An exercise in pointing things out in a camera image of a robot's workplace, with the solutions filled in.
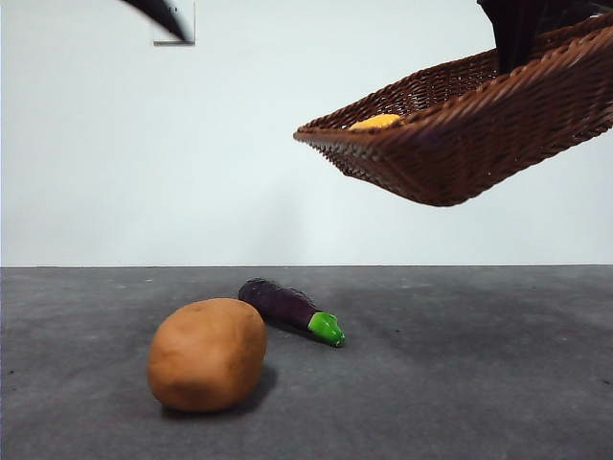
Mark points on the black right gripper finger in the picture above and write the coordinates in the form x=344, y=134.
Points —
x=515, y=29
x=570, y=9

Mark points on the yellow corn cob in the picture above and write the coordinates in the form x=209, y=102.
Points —
x=376, y=122

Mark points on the brown wicker basket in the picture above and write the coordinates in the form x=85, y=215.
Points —
x=469, y=148

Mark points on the white wall socket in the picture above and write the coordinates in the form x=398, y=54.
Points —
x=189, y=19

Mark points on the purple eggplant green stem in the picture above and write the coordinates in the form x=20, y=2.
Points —
x=282, y=304

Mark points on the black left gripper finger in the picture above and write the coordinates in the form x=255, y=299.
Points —
x=163, y=16

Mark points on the brown potato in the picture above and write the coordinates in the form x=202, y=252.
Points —
x=206, y=354

